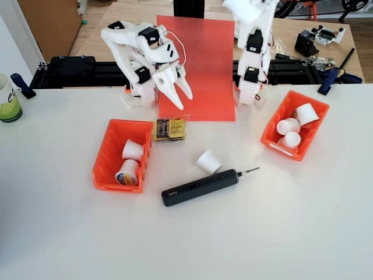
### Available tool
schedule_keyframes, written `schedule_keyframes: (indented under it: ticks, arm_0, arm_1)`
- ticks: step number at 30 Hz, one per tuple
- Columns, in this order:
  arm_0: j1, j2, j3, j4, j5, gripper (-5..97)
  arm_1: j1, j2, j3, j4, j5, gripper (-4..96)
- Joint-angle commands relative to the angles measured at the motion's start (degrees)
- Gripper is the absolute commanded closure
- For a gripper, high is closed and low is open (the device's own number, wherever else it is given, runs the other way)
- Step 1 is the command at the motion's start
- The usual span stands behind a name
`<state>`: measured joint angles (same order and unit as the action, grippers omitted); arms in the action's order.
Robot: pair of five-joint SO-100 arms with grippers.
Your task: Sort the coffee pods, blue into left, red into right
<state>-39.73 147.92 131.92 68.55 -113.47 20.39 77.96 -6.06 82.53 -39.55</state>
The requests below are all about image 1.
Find black aluminium rail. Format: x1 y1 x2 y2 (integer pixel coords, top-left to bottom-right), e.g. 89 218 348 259
29 58 326 89

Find yellow and black packet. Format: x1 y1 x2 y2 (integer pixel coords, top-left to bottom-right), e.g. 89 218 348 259
153 117 187 143

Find black printed part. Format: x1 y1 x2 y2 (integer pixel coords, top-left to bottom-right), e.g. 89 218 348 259
294 30 319 58

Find black handled screwdriver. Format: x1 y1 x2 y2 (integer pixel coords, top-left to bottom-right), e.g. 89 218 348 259
275 52 301 61

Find blue clamp with black bar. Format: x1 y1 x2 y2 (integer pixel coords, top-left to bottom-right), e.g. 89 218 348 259
317 48 362 95

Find blue lid coffee pod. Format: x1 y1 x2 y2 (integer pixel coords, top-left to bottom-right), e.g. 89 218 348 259
121 139 145 160

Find white and green mug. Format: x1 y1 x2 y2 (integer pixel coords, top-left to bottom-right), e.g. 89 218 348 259
0 71 23 123

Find black bicycle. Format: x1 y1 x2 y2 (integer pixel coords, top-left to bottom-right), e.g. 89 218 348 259
273 0 309 18

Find dark grey electric screwdriver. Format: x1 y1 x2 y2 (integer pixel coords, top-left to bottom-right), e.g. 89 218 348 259
161 166 260 207

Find orange bin with white label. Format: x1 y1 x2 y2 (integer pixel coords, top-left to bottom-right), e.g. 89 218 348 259
260 90 330 162

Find white device with circuit board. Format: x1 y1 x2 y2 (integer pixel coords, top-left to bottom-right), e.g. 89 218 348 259
310 25 347 46

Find blue clamp handle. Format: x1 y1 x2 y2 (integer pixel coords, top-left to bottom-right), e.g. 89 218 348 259
10 73 37 99

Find white coffee pod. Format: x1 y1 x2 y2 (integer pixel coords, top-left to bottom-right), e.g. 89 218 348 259
294 102 321 127
115 159 140 186
276 131 302 150
195 149 224 175
276 117 301 137

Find black upright post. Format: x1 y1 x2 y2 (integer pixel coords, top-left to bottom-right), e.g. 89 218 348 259
173 0 205 18

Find silver metal clamp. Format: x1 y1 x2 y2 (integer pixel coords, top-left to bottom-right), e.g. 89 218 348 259
302 55 336 71

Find orange plastic bin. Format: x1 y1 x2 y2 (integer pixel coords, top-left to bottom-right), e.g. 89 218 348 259
92 118 154 194

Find red foam sheet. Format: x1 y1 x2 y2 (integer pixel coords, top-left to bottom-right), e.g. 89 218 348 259
156 15 236 123

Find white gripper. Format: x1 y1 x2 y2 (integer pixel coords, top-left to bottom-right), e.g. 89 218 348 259
152 62 194 111
223 0 263 24

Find orange stand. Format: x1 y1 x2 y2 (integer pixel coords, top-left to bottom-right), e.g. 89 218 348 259
307 0 319 21

